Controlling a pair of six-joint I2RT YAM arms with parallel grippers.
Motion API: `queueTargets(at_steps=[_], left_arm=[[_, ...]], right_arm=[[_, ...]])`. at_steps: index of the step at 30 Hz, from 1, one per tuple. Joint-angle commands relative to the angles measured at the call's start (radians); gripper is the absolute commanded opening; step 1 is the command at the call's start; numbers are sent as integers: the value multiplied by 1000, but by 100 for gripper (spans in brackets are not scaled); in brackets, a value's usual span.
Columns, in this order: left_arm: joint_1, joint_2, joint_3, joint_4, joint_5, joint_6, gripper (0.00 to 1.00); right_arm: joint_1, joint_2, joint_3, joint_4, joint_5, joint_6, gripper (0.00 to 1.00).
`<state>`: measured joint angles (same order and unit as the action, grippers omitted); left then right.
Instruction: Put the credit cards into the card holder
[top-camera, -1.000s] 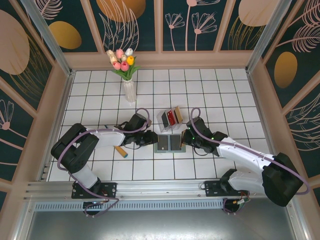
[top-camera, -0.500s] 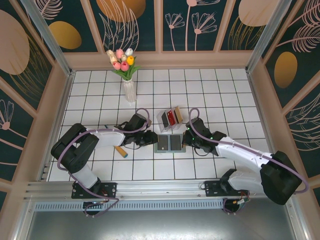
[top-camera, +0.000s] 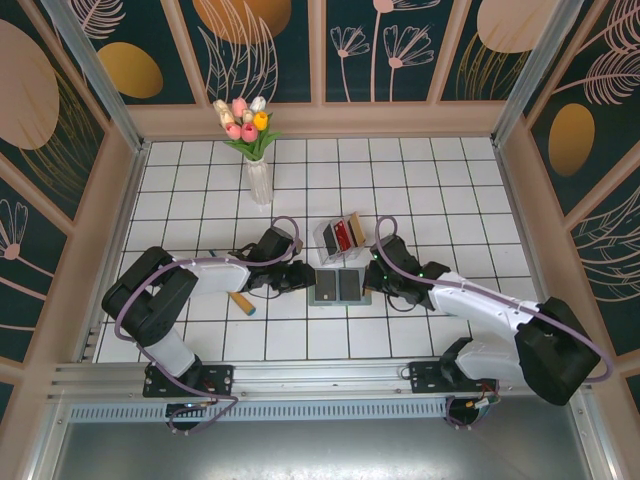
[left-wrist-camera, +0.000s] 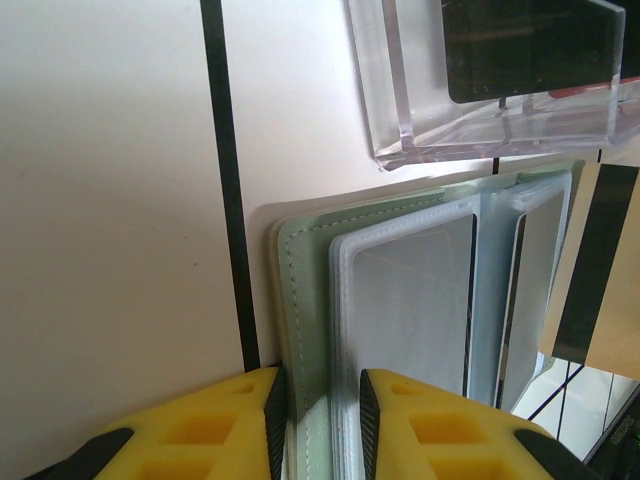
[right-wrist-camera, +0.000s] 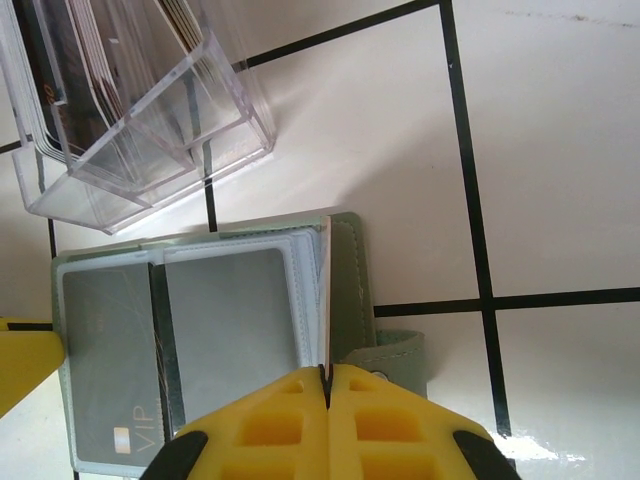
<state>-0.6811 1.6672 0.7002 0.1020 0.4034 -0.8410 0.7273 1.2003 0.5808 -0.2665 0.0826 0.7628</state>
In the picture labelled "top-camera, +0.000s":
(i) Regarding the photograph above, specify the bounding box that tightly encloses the clear acrylic card box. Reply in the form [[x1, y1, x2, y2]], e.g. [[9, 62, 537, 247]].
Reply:
[[313, 212, 366, 266]]

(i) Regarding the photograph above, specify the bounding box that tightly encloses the gold credit card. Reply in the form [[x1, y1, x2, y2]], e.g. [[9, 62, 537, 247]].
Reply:
[[347, 213, 366, 249]]

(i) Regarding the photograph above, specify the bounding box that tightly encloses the red credit card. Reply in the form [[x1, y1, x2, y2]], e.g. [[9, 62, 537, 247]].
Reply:
[[332, 218, 354, 251]]

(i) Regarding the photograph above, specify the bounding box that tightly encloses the white ribbed vase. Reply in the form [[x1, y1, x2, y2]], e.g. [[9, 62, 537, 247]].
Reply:
[[244, 157, 275, 205]]

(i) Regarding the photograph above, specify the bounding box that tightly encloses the artificial tulip bouquet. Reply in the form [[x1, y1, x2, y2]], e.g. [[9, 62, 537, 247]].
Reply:
[[212, 95, 281, 162]]

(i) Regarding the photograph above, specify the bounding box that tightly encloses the grey metal sheet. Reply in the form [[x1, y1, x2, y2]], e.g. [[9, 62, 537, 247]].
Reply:
[[49, 419, 609, 480]]

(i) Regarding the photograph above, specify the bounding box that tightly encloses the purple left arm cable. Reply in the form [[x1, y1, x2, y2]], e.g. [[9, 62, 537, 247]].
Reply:
[[113, 215, 301, 435]]

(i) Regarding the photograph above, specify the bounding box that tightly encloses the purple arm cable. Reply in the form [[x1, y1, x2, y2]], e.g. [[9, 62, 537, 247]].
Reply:
[[113, 215, 301, 435], [373, 215, 615, 430]]

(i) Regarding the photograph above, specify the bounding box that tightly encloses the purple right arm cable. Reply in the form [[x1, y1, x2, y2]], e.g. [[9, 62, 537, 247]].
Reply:
[[373, 215, 615, 430]]

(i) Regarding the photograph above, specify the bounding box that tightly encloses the blue fork wooden handle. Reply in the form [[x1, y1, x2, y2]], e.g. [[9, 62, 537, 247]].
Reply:
[[207, 249, 257, 317]]

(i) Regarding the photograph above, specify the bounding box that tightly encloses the aluminium front rail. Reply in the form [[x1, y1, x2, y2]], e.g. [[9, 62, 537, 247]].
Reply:
[[47, 353, 594, 407]]

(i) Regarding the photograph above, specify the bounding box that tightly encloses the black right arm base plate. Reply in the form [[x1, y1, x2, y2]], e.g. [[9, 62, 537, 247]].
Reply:
[[408, 360, 501, 395]]

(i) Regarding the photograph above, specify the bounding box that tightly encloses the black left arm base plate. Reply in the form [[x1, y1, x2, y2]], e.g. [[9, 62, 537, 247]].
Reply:
[[142, 363, 236, 399]]

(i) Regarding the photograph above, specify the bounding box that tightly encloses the grey slotted cable duct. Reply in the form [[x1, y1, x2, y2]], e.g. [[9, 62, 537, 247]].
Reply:
[[67, 401, 451, 424]]

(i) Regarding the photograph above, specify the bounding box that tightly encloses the aluminium side rail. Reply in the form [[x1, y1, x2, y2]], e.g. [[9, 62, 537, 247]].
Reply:
[[492, 142, 569, 354], [74, 142, 151, 364]]

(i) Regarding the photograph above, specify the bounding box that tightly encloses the aluminium corner post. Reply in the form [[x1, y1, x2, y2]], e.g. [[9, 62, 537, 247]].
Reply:
[[491, 0, 585, 149], [39, 0, 151, 154]]

